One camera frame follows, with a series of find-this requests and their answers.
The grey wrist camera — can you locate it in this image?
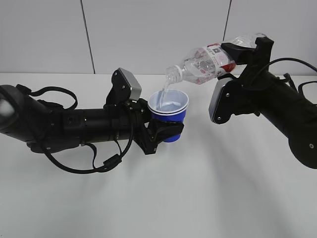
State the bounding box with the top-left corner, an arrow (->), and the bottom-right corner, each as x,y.
209,74 -> 261,124
106,67 -> 142,105

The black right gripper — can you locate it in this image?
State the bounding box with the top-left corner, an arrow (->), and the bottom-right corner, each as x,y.
221,37 -> 274,87

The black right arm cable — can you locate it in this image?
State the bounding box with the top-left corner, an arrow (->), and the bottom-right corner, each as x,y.
266,58 -> 317,96

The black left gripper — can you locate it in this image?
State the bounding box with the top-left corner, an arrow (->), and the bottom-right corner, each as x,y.
123,98 -> 184,155

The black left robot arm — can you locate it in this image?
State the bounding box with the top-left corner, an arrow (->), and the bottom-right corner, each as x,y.
0,84 -> 184,154

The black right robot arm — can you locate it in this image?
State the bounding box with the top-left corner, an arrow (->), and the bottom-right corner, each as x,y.
209,37 -> 317,169

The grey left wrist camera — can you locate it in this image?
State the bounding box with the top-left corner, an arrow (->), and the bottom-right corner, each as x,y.
106,67 -> 142,105

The clear Wahaha water bottle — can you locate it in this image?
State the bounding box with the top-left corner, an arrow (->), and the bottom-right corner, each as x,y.
166,33 -> 266,85

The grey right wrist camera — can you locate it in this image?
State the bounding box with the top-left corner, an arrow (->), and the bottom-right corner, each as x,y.
209,74 -> 261,124

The blue paper cup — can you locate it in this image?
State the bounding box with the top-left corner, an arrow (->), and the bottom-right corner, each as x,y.
148,90 -> 190,143

